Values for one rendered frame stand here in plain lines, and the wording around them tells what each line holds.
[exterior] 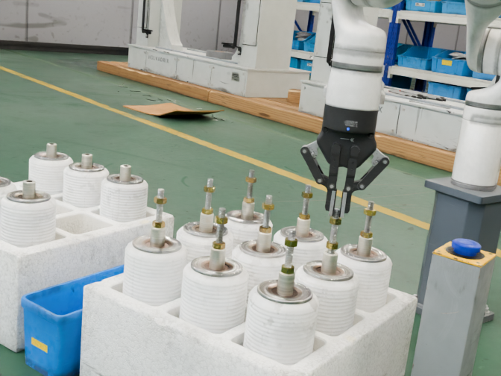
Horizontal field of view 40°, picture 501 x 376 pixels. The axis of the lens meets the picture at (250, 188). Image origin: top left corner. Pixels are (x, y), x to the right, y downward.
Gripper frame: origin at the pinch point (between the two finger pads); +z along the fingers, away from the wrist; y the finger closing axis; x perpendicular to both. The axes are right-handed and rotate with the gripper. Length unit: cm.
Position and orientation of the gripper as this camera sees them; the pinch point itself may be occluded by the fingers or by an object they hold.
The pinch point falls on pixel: (338, 202)
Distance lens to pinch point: 99.9
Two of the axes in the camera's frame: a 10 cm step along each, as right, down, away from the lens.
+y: 9.8, 1.4, -1.4
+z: -1.0, 9.6, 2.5
